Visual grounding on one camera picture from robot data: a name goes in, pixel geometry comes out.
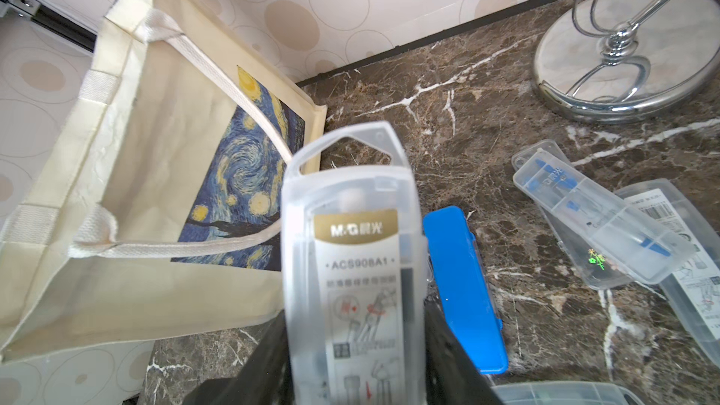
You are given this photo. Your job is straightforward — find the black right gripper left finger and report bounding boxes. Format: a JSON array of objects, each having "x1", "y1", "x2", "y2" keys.
[{"x1": 182, "y1": 311, "x2": 293, "y2": 405}]

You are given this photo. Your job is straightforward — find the clear case under stacked case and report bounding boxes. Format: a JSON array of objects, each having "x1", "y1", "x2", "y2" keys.
[{"x1": 511, "y1": 139, "x2": 634, "y2": 291}]

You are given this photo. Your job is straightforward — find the Starry Night canvas tote bag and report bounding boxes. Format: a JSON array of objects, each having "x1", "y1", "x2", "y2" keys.
[{"x1": 1, "y1": 0, "x2": 327, "y2": 365}]

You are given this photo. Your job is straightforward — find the clear M&G compass case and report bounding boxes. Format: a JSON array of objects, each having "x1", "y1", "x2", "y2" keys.
[{"x1": 280, "y1": 121, "x2": 429, "y2": 404}]

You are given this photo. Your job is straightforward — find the clear case white label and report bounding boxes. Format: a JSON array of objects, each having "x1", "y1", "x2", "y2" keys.
[{"x1": 614, "y1": 178, "x2": 720, "y2": 371}]

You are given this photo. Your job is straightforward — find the clear case blue label stacked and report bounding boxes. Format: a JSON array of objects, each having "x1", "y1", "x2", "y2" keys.
[{"x1": 513, "y1": 149, "x2": 694, "y2": 284}]

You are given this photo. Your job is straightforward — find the chrome jewelry stand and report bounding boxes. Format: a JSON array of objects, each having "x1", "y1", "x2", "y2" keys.
[{"x1": 532, "y1": 0, "x2": 719, "y2": 124}]

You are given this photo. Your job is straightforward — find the clear case pink compass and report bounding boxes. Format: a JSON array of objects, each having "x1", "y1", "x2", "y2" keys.
[{"x1": 492, "y1": 381, "x2": 644, "y2": 405}]

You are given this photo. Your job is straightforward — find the blue compass case front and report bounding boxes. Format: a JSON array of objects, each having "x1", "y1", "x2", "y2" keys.
[{"x1": 423, "y1": 206, "x2": 508, "y2": 374}]

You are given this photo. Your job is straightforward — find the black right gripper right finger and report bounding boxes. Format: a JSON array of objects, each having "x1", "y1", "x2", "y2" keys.
[{"x1": 424, "y1": 302, "x2": 503, "y2": 405}]

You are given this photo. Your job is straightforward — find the black corner frame post left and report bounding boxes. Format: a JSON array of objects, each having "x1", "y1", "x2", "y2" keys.
[{"x1": 1, "y1": 0, "x2": 97, "y2": 52}]

